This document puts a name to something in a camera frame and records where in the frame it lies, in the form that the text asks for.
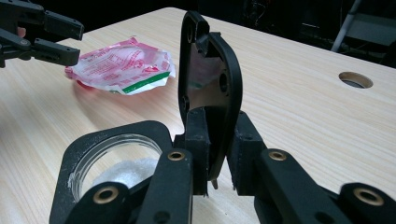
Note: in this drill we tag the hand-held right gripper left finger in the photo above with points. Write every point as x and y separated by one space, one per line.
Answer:
197 149

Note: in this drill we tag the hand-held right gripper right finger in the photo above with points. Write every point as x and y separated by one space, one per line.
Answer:
246 155

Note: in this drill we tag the pink and white plastic bag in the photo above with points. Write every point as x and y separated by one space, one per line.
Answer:
124 65

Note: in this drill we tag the white desk leg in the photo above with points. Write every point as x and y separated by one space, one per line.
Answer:
345 28

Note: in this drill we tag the glass jar with black lid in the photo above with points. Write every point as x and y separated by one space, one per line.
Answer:
232 93

